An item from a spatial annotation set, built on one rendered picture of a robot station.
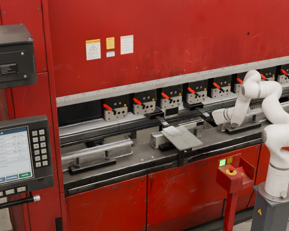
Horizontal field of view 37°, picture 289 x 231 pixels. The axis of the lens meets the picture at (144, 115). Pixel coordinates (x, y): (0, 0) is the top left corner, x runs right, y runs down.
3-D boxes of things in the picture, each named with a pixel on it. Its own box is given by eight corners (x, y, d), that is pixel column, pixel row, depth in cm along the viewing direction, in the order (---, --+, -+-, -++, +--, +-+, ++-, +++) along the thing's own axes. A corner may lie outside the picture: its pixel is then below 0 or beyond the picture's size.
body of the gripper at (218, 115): (233, 118, 305) (219, 122, 312) (227, 106, 303) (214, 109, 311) (228, 123, 299) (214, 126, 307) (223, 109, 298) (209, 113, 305)
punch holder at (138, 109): (134, 116, 281) (134, 93, 273) (129, 110, 287) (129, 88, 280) (155, 112, 287) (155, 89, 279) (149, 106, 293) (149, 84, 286)
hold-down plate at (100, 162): (72, 174, 273) (72, 171, 272) (69, 170, 278) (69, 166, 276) (116, 163, 285) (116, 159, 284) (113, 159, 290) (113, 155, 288)
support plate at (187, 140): (179, 151, 279) (179, 149, 278) (160, 132, 300) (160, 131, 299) (203, 144, 286) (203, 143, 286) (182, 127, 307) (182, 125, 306)
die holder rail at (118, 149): (62, 172, 276) (60, 159, 271) (59, 167, 281) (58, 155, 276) (133, 154, 296) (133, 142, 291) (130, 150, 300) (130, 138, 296)
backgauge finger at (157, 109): (159, 129, 305) (159, 123, 302) (142, 113, 325) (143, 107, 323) (174, 125, 309) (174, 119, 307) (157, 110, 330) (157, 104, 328)
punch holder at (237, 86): (235, 94, 312) (238, 73, 305) (228, 90, 319) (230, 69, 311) (252, 91, 318) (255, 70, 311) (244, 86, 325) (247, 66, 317)
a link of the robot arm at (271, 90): (278, 152, 222) (308, 150, 224) (284, 134, 215) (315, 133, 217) (248, 92, 260) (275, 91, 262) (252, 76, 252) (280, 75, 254)
